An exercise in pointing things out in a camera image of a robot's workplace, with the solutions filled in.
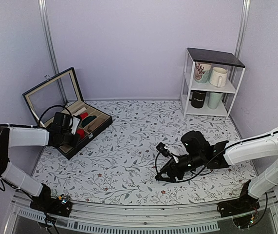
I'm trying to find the black mug with text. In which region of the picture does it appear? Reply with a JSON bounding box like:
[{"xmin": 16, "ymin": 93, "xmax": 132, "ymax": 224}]
[{"xmin": 191, "ymin": 91, "xmax": 206, "ymax": 109}]

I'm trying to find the red sock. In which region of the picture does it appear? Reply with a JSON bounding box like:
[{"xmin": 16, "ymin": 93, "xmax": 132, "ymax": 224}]
[
  {"xmin": 77, "ymin": 129, "xmax": 85, "ymax": 139},
  {"xmin": 79, "ymin": 112, "xmax": 89, "ymax": 120}
]

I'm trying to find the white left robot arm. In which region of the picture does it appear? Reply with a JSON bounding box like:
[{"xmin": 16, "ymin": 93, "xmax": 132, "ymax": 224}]
[{"xmin": 0, "ymin": 112, "xmax": 81, "ymax": 217}]

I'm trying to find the black sock organizer box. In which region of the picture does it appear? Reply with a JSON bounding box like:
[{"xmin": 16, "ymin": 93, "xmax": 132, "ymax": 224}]
[{"xmin": 23, "ymin": 67, "xmax": 112, "ymax": 159}]

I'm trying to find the white metal shelf rack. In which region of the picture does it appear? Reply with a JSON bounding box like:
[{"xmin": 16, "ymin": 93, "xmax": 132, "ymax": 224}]
[{"xmin": 180, "ymin": 48, "xmax": 245, "ymax": 118}]

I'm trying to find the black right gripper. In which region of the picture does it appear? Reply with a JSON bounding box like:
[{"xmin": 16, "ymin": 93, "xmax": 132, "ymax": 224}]
[{"xmin": 156, "ymin": 152, "xmax": 204, "ymax": 183}]

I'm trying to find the mint green cup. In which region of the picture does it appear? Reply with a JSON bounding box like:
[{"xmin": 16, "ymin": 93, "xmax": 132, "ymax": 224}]
[{"xmin": 208, "ymin": 92, "xmax": 223, "ymax": 110}]

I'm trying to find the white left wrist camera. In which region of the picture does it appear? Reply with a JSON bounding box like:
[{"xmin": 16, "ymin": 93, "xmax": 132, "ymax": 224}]
[{"xmin": 71, "ymin": 116, "xmax": 82, "ymax": 135}]

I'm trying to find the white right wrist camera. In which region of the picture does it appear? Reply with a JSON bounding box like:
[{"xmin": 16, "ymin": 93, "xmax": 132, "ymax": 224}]
[{"xmin": 156, "ymin": 142, "xmax": 180, "ymax": 163}]

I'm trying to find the aluminium frame post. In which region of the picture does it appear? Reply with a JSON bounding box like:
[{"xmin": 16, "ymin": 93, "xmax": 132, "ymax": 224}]
[
  {"xmin": 234, "ymin": 0, "xmax": 251, "ymax": 59},
  {"xmin": 37, "ymin": 0, "xmax": 69, "ymax": 108}
]

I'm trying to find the beige rolled sock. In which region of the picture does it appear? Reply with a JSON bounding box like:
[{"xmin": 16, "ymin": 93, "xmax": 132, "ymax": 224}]
[{"xmin": 86, "ymin": 117, "xmax": 105, "ymax": 133}]

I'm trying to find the floral patterned mug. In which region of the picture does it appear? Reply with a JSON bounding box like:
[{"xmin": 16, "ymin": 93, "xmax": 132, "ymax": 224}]
[{"xmin": 194, "ymin": 62, "xmax": 212, "ymax": 83}]

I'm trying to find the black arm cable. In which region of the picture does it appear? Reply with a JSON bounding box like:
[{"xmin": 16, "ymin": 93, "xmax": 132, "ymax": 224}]
[
  {"xmin": 154, "ymin": 146, "xmax": 229, "ymax": 183},
  {"xmin": 38, "ymin": 104, "xmax": 74, "ymax": 129}
]

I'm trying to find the right aluminium frame post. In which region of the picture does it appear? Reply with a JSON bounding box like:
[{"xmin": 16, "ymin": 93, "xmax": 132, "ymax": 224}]
[{"xmin": 234, "ymin": 0, "xmax": 251, "ymax": 59}]

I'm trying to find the red rolled sock in box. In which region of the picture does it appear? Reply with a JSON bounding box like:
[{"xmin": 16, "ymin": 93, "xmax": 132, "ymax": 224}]
[{"xmin": 79, "ymin": 112, "xmax": 89, "ymax": 120}]

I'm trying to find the dark green rolled sock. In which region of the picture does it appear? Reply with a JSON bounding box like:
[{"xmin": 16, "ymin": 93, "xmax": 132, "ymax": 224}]
[{"xmin": 81, "ymin": 116, "xmax": 97, "ymax": 127}]

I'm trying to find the cream ribbed mug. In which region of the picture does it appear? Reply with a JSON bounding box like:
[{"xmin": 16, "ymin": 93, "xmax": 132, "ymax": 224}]
[{"xmin": 209, "ymin": 67, "xmax": 228, "ymax": 88}]

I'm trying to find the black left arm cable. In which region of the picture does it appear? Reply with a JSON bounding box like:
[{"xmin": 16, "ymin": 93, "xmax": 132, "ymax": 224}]
[{"xmin": 38, "ymin": 104, "xmax": 74, "ymax": 129}]

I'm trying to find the white rolled sock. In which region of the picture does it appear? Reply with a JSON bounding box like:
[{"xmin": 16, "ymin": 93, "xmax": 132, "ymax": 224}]
[{"xmin": 75, "ymin": 107, "xmax": 87, "ymax": 116}]

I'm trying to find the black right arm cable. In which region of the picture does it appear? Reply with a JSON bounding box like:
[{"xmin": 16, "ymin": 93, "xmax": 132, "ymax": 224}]
[{"xmin": 154, "ymin": 146, "xmax": 229, "ymax": 183}]

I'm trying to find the aluminium table edge rail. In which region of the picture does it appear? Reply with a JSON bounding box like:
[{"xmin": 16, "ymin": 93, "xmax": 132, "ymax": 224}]
[{"xmin": 4, "ymin": 192, "xmax": 278, "ymax": 234}]

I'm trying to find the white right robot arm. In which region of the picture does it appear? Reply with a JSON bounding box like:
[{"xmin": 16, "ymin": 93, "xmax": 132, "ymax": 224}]
[{"xmin": 155, "ymin": 127, "xmax": 278, "ymax": 217}]

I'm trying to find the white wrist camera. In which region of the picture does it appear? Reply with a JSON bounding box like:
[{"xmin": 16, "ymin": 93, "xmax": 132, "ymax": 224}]
[
  {"xmin": 71, "ymin": 116, "xmax": 82, "ymax": 135},
  {"xmin": 156, "ymin": 142, "xmax": 180, "ymax": 163}
]

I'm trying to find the left aluminium frame post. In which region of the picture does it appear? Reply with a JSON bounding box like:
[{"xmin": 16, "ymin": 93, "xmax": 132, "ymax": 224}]
[{"xmin": 37, "ymin": 0, "xmax": 69, "ymax": 108}]

